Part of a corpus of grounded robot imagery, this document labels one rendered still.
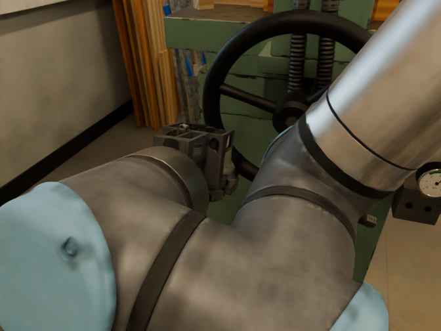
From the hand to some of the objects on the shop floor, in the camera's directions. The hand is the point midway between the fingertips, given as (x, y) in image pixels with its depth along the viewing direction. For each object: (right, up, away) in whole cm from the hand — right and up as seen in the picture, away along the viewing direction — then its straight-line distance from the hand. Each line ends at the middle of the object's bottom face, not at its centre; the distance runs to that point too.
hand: (220, 165), depth 52 cm
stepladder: (-16, +4, +139) cm, 140 cm away
